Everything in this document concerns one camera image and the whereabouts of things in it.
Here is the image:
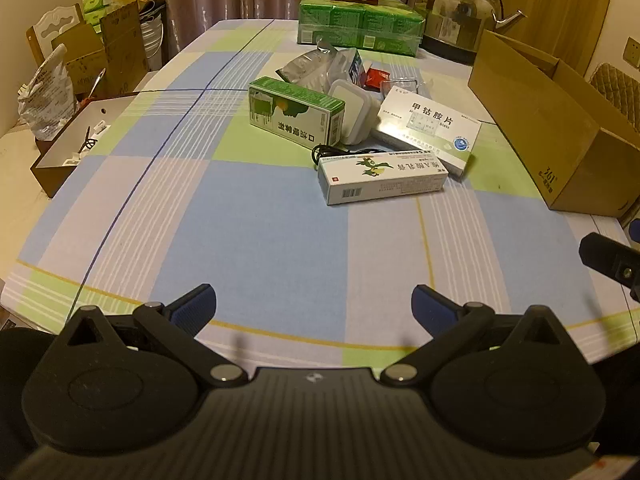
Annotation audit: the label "black cable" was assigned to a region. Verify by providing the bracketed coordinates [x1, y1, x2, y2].
[311, 144, 396, 167]

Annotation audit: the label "stainless steel kettle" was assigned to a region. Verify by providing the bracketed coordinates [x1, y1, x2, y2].
[406, 0, 528, 65]

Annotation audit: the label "quilted brown chair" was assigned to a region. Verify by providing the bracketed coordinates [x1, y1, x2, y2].
[587, 62, 640, 121]

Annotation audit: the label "white chair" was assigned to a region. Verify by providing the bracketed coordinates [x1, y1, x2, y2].
[26, 4, 86, 61]

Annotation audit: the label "stacked cardboard boxes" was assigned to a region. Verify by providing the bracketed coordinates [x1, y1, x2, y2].
[52, 0, 151, 97]

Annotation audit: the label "dark brown open box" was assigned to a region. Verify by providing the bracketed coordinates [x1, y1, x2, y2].
[31, 95, 138, 200]

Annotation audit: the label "large white medicine box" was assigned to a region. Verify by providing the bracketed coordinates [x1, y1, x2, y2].
[372, 91, 483, 177]

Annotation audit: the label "white square night light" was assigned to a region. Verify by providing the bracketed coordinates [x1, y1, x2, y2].
[327, 80, 382, 145]

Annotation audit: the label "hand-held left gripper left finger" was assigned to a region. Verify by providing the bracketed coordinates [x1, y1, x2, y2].
[59, 284, 247, 389]

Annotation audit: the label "clear bag with wire clips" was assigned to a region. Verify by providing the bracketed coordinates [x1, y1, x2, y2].
[380, 77, 422, 102]

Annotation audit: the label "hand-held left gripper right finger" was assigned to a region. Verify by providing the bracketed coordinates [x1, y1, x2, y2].
[380, 284, 581, 389]

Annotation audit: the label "green medicine box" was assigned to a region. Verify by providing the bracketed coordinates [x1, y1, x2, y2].
[248, 76, 346, 150]

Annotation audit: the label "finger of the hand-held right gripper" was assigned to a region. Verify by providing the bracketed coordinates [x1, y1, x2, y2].
[579, 232, 640, 304]

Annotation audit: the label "brown cardboard box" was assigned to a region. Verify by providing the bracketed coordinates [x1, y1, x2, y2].
[467, 29, 640, 218]

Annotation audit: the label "green tissue multipack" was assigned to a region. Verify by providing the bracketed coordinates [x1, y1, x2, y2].
[297, 0, 427, 57]

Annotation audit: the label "white ointment tube box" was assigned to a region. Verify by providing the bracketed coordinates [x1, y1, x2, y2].
[317, 151, 447, 206]

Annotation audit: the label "metal bucket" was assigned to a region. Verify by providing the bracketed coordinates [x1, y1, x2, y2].
[139, 0, 168, 73]

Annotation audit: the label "silver foil pouch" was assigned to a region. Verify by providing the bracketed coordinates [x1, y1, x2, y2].
[276, 37, 351, 91]

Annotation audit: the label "checked tablecloth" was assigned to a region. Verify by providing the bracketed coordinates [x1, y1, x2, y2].
[0, 19, 640, 367]

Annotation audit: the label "green tissue boxes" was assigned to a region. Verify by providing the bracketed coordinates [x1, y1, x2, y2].
[82, 0, 123, 23]

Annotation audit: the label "white plastic bag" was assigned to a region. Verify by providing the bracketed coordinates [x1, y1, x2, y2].
[17, 44, 78, 141]

